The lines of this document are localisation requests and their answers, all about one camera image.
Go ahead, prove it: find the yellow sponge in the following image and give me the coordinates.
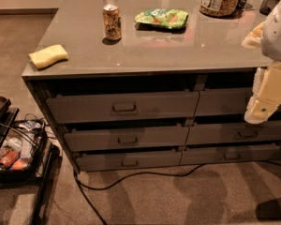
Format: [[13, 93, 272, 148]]
[[29, 45, 68, 69]]

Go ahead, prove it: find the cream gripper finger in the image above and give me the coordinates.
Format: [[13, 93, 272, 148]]
[[242, 22, 264, 49], [244, 62, 281, 124]]

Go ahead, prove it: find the black floor cable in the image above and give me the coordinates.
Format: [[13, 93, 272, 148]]
[[72, 160, 281, 225]]

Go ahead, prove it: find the grey drawer cabinet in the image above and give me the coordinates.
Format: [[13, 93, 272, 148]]
[[22, 0, 281, 172]]

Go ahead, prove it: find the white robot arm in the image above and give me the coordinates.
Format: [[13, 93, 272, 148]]
[[242, 0, 281, 124]]

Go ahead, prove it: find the orange soda can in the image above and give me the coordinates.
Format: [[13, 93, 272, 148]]
[[102, 4, 122, 40]]

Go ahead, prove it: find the green chip bag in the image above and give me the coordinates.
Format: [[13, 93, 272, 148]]
[[135, 8, 188, 29]]

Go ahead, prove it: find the large nut jar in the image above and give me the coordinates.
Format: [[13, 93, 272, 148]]
[[199, 0, 244, 18]]

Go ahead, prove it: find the grey drawer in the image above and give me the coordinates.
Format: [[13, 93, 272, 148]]
[[186, 121, 281, 145], [76, 150, 182, 172], [64, 125, 188, 152], [195, 87, 281, 117], [46, 91, 199, 124], [180, 143, 281, 165]]

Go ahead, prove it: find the black cart with clutter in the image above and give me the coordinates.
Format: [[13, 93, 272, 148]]
[[0, 97, 60, 225]]

